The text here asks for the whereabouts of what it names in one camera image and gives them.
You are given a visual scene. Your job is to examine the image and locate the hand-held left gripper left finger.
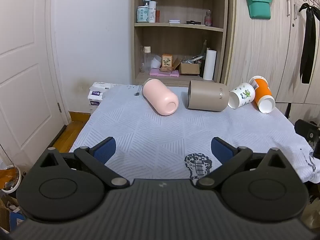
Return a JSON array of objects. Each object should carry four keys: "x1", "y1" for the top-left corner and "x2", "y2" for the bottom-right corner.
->
[{"x1": 33, "y1": 137, "x2": 130, "y2": 189}]

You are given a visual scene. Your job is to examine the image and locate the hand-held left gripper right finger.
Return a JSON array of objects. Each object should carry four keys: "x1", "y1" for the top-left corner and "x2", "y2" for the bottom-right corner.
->
[{"x1": 196, "y1": 137, "x2": 293, "y2": 189}]

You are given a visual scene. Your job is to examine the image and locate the beige cup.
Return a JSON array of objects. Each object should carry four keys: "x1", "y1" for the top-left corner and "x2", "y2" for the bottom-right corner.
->
[{"x1": 187, "y1": 80, "x2": 229, "y2": 112}]

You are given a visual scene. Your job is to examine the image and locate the white paper cup green print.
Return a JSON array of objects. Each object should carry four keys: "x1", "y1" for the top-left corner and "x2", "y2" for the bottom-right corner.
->
[{"x1": 227, "y1": 82, "x2": 256, "y2": 109}]

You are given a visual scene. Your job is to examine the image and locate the orange paper cup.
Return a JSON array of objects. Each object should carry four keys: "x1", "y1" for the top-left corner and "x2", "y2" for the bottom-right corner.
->
[{"x1": 249, "y1": 76, "x2": 276, "y2": 114}]

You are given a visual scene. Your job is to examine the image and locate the pink cup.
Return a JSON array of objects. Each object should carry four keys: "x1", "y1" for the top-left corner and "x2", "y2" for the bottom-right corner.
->
[{"x1": 142, "y1": 78, "x2": 180, "y2": 116}]

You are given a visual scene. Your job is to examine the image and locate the white patterned tablecloth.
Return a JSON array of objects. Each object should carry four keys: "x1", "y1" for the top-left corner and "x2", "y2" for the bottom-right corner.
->
[{"x1": 71, "y1": 82, "x2": 320, "y2": 184}]

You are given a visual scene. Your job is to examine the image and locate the black door draft strip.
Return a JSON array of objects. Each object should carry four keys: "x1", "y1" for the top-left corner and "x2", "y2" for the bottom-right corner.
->
[{"x1": 47, "y1": 124, "x2": 67, "y2": 153}]

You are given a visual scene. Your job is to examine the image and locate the flat white tissue pack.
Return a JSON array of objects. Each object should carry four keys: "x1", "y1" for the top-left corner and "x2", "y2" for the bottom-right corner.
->
[{"x1": 91, "y1": 81, "x2": 113, "y2": 90}]

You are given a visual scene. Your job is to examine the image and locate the white paper roll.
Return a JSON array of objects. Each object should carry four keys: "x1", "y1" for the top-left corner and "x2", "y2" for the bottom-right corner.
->
[{"x1": 203, "y1": 49, "x2": 217, "y2": 81}]

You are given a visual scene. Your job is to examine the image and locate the open cardboard box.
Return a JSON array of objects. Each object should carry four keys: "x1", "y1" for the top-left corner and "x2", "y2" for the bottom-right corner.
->
[{"x1": 174, "y1": 58, "x2": 200, "y2": 75}]

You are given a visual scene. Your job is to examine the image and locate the black device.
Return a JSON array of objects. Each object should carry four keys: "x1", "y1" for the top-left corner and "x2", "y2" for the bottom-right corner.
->
[{"x1": 294, "y1": 119, "x2": 320, "y2": 158}]

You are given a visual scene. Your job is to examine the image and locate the flat pink box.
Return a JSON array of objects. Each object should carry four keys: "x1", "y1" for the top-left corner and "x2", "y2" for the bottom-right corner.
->
[{"x1": 149, "y1": 69, "x2": 180, "y2": 77}]

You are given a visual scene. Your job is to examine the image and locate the dark glass bottle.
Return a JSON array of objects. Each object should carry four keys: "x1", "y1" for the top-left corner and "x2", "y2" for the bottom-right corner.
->
[{"x1": 200, "y1": 39, "x2": 208, "y2": 78}]

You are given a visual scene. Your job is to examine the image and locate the clear bottle beige cap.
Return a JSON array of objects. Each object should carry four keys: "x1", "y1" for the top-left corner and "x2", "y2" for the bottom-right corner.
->
[{"x1": 143, "y1": 46, "x2": 152, "y2": 72}]

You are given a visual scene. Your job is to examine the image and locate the stacked white cups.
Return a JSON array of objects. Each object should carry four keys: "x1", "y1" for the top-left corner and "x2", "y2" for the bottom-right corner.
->
[{"x1": 151, "y1": 55, "x2": 162, "y2": 69}]

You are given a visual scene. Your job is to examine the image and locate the white bin orange bag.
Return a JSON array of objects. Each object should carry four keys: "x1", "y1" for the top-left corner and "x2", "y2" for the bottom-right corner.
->
[{"x1": 0, "y1": 165, "x2": 22, "y2": 193}]

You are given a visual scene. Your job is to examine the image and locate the wooden box floral print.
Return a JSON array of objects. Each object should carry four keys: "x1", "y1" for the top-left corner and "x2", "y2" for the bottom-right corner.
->
[{"x1": 160, "y1": 54, "x2": 175, "y2": 72}]

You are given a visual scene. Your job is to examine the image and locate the wooden wardrobe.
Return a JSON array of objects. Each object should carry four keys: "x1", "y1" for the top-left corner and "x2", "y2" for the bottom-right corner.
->
[{"x1": 224, "y1": 0, "x2": 320, "y2": 117}]

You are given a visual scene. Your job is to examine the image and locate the wooden shelf unit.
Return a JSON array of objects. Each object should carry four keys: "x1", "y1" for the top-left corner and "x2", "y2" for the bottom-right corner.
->
[{"x1": 130, "y1": 0, "x2": 229, "y2": 87}]

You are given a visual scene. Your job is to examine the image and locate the white door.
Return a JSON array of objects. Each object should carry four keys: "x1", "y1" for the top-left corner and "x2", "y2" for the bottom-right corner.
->
[{"x1": 0, "y1": 0, "x2": 69, "y2": 167}]

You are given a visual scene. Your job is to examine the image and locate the cardboard box with clutter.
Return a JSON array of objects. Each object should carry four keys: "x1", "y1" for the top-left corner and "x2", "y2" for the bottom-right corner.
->
[{"x1": 0, "y1": 195, "x2": 27, "y2": 233}]

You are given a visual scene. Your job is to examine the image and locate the black hanging ribbon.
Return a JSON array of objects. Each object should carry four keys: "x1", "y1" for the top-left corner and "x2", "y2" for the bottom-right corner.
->
[{"x1": 299, "y1": 3, "x2": 318, "y2": 84}]

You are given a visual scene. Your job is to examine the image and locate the teal pump bottle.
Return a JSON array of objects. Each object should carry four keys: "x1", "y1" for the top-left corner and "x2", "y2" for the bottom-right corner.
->
[{"x1": 136, "y1": 0, "x2": 150, "y2": 23}]

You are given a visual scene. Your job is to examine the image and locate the tall white bottle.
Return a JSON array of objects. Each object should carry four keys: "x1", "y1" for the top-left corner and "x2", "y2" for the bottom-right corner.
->
[{"x1": 149, "y1": 1, "x2": 157, "y2": 23}]

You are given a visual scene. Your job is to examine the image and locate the green wall pouch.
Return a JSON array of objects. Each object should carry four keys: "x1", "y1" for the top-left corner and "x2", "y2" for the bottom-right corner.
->
[{"x1": 245, "y1": 0, "x2": 272, "y2": 20}]

